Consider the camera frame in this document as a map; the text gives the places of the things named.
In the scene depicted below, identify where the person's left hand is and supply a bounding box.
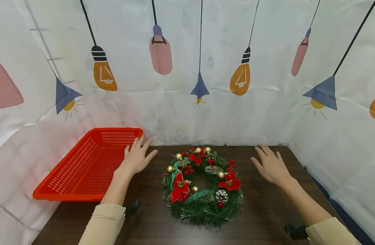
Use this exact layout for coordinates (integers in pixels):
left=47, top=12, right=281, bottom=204
left=117, top=136, right=159, bottom=176

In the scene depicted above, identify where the person's right hand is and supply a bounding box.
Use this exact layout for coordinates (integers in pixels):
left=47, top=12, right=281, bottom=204
left=251, top=145, right=292, bottom=187

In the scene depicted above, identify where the person's right forearm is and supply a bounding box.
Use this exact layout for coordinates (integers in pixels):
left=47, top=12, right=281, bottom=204
left=279, top=177, right=362, bottom=245

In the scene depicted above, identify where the person's left forearm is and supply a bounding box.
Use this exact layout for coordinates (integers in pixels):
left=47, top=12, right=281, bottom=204
left=78, top=168, right=134, bottom=245

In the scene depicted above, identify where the red plastic basket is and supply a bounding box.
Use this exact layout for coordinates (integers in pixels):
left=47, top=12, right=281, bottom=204
left=33, top=128, right=144, bottom=202

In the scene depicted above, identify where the green Christmas wreath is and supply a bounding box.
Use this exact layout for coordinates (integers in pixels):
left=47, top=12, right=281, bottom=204
left=161, top=146, right=244, bottom=232

